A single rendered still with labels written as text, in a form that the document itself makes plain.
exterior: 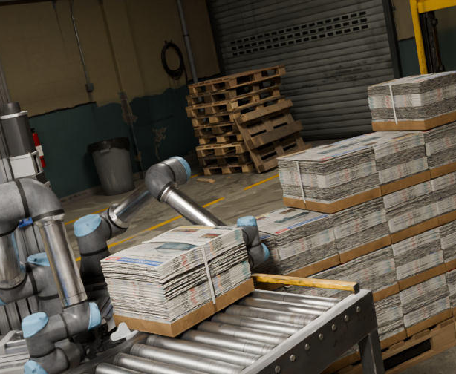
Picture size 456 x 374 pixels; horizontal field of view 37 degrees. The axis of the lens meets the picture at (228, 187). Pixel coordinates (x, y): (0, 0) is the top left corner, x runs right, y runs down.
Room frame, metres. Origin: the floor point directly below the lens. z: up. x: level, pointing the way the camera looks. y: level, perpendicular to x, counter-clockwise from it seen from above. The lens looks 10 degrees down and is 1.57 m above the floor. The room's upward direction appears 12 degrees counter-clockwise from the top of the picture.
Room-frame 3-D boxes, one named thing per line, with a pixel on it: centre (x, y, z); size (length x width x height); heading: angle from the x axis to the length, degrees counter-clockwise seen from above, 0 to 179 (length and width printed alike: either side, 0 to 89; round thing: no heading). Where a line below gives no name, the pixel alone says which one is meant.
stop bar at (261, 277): (2.18, -0.17, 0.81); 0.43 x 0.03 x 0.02; 45
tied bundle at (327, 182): (3.11, -0.46, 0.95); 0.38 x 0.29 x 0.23; 26
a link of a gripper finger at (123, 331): (2.04, 0.41, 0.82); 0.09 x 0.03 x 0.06; 108
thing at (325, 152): (3.11, -0.45, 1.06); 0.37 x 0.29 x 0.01; 26
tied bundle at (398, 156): (3.23, -0.72, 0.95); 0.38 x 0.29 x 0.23; 24
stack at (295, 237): (3.04, -0.33, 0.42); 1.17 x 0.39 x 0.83; 115
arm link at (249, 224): (2.54, -0.03, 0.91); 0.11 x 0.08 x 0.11; 148
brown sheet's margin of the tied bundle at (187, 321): (2.09, 0.29, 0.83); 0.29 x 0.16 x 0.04; 45
